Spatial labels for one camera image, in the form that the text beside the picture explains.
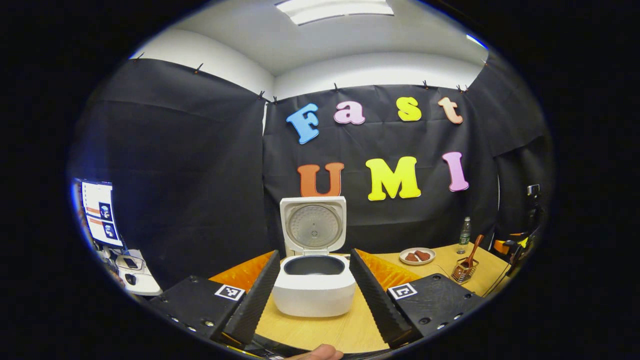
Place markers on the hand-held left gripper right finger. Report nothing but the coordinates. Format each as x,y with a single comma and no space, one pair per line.
377,300

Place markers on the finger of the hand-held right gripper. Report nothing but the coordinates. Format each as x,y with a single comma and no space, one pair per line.
501,247

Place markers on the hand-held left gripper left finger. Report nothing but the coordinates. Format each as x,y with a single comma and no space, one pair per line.
255,300

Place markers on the brown wooden spoon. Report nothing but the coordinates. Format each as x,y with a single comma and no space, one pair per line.
474,250

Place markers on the white rice cooker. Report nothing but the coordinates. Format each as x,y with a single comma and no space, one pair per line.
312,295

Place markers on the clear water bottle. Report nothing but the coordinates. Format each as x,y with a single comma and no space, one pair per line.
464,235

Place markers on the brown meat piece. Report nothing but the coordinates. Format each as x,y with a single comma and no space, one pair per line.
411,257
423,255

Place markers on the white round plate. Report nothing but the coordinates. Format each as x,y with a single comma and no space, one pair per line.
417,261

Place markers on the white side desk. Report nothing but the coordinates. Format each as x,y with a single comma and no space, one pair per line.
145,285

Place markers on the black computer mouse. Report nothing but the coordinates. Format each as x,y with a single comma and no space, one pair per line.
130,279

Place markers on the black smartphone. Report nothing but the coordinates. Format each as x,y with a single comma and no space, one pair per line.
131,262

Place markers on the black backdrop cloth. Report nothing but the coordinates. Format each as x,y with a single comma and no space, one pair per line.
200,175

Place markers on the computer monitor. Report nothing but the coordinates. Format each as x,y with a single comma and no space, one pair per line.
100,210

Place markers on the small ceiling light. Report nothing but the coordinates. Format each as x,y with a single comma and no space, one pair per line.
476,41

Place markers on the row of cloth clips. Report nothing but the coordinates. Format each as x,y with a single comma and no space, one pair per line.
336,88

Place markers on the large ceiling light panel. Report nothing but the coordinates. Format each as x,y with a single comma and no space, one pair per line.
335,10

